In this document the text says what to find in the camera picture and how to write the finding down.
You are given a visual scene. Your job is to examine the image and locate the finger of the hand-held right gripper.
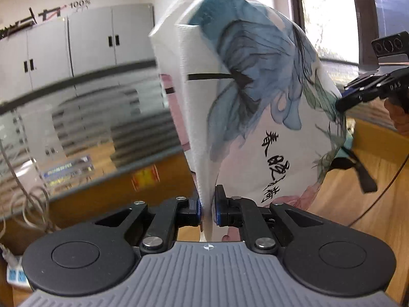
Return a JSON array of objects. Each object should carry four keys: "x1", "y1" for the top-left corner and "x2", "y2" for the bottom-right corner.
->
[
  {"x1": 335, "y1": 86, "x2": 385, "y2": 113},
  {"x1": 343, "y1": 72, "x2": 390, "y2": 93}
]

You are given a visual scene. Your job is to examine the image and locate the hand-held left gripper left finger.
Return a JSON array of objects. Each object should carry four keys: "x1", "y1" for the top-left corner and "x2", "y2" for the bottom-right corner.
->
[{"x1": 93, "y1": 196, "x2": 202, "y2": 254}]

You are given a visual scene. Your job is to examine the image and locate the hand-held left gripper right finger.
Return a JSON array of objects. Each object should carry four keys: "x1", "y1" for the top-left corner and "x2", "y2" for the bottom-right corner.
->
[{"x1": 215, "y1": 184, "x2": 326, "y2": 254}]

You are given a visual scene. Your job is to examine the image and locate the floral white shopping bag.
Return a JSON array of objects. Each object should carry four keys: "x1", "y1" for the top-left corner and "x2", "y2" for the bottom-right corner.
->
[{"x1": 149, "y1": 0, "x2": 378, "y2": 244}]

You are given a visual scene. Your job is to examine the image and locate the person's right hand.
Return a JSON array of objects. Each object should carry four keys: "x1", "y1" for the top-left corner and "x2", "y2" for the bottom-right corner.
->
[{"x1": 384, "y1": 98, "x2": 409, "y2": 134}]

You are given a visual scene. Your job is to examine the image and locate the red gold label sticker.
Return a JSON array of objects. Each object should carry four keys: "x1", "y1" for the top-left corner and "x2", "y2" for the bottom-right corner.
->
[{"x1": 131, "y1": 166, "x2": 160, "y2": 192}]

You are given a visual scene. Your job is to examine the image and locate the window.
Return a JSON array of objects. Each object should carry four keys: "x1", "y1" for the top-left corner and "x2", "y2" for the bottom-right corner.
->
[{"x1": 288, "y1": 0, "x2": 409, "y2": 71}]

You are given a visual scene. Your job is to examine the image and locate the striped glass partition with label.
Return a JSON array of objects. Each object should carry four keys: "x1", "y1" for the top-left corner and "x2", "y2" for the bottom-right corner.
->
[{"x1": 0, "y1": 58, "x2": 199, "y2": 227}]

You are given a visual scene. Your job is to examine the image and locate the white blue power strip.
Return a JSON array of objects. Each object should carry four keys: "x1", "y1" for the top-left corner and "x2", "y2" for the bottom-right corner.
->
[{"x1": 6, "y1": 256, "x2": 31, "y2": 290}]

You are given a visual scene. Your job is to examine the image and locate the grey metal cabinets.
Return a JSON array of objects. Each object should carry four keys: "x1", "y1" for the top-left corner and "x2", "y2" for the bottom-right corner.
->
[{"x1": 0, "y1": 3, "x2": 156, "y2": 93}]

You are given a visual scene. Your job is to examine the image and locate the black cable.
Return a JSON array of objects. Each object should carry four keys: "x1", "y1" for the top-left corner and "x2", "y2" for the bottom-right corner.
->
[{"x1": 348, "y1": 157, "x2": 409, "y2": 228}]

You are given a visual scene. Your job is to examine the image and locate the grey bundled power cord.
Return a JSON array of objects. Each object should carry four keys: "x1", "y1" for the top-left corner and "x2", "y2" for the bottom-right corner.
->
[{"x1": 0, "y1": 141, "x2": 60, "y2": 234}]

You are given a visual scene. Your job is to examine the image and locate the black wall lettering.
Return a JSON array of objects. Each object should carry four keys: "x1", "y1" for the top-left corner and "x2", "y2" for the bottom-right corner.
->
[{"x1": 0, "y1": 0, "x2": 92, "y2": 39}]

